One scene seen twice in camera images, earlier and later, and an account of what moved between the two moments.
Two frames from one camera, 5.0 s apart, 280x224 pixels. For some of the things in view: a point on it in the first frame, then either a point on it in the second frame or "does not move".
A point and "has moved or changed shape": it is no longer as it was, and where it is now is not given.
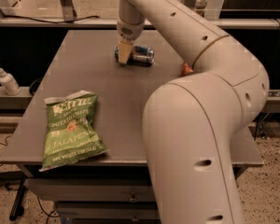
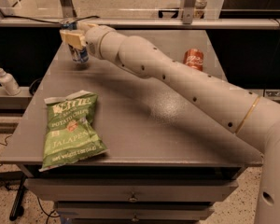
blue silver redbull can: [140, 55] has moved or changed shape
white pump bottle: [7, 81] does not move
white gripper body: [130, 32] → [92, 41]
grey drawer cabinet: [84, 61] does not move
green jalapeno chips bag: [71, 134] does not move
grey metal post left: [68, 10] does not move
